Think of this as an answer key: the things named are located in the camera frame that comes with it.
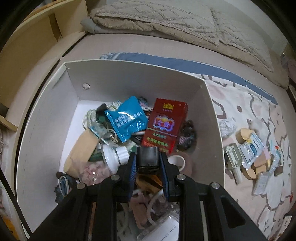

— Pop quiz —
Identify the small black box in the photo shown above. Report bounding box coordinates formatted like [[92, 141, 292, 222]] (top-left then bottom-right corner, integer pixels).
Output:
[[136, 146, 159, 175]]

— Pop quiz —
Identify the clear plastic packaged card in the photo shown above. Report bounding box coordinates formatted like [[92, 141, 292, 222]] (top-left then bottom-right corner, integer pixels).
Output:
[[252, 171, 273, 196]]

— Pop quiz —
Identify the white tape roll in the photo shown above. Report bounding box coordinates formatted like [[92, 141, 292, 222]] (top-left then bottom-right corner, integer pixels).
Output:
[[168, 155, 186, 172]]

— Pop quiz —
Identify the white cylinder bottle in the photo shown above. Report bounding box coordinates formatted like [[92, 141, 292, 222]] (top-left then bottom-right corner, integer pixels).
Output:
[[232, 167, 242, 185]]

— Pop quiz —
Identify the blue foil packet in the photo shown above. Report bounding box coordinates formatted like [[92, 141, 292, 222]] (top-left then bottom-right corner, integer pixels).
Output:
[[104, 96, 148, 143]]

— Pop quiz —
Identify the beige plastic tray tool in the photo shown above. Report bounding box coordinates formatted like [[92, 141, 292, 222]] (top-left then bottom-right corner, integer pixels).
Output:
[[224, 143, 243, 170]]

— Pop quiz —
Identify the red cigarette pack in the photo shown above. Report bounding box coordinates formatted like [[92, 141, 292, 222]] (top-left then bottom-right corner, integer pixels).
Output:
[[141, 98, 188, 154]]

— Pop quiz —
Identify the white shoe box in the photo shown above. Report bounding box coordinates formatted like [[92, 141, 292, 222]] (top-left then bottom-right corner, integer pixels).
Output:
[[16, 60, 225, 230]]

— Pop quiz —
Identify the white knitted cloth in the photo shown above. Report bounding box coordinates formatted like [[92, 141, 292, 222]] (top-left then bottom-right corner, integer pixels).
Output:
[[218, 118, 237, 140]]

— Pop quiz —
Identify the blue white sachet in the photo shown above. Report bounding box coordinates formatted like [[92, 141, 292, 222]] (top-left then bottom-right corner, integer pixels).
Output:
[[239, 133, 264, 170]]

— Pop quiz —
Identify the round wooden board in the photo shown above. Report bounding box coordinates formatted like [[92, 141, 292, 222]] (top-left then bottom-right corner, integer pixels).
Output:
[[235, 128, 256, 180]]

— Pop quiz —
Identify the wooden bedside shelf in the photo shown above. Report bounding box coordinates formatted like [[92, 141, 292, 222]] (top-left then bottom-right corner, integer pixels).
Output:
[[1, 1, 88, 132]]

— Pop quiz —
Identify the beige quilted duvet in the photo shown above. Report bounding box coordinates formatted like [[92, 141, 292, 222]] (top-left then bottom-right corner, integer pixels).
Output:
[[81, 1, 289, 88]]

